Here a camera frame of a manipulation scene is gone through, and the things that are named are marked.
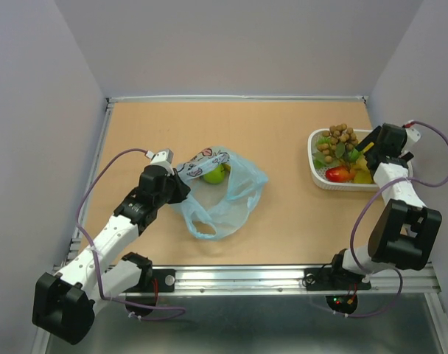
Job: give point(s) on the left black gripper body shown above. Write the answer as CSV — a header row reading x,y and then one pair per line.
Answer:
x,y
167,195

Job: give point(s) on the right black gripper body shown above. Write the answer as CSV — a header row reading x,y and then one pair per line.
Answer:
x,y
372,150

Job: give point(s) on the blue plastic bag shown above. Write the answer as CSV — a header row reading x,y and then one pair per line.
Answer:
x,y
215,211

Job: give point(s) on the yellow banana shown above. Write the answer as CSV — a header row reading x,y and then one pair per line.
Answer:
x,y
364,148

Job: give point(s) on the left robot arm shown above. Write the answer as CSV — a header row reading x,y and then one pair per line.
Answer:
x,y
66,303

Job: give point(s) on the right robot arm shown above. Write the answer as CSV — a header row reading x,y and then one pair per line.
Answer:
x,y
405,233

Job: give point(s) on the green round fruit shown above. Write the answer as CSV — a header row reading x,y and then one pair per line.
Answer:
x,y
354,155

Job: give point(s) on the yellow green starfruit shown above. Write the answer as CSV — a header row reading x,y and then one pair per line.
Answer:
x,y
362,173

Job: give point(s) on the green apple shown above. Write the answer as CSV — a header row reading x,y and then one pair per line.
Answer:
x,y
216,176

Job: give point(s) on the red orange mango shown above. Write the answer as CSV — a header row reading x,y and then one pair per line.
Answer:
x,y
340,174

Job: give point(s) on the white perforated basket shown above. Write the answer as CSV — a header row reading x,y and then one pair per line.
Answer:
x,y
334,184

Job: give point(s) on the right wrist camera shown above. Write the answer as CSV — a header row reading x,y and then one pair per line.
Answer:
x,y
413,135

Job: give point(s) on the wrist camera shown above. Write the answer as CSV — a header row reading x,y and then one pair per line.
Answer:
x,y
413,135
162,158

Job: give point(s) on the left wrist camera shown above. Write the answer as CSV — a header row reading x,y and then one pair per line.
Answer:
x,y
162,158

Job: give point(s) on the aluminium mounting rail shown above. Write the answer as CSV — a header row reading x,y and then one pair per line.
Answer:
x,y
260,280

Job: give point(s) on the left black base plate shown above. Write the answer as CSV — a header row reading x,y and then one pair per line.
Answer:
x,y
155,280

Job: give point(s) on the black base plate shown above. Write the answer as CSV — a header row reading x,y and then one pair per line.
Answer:
x,y
326,279
155,280

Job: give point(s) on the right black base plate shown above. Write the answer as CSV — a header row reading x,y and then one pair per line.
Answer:
x,y
326,279

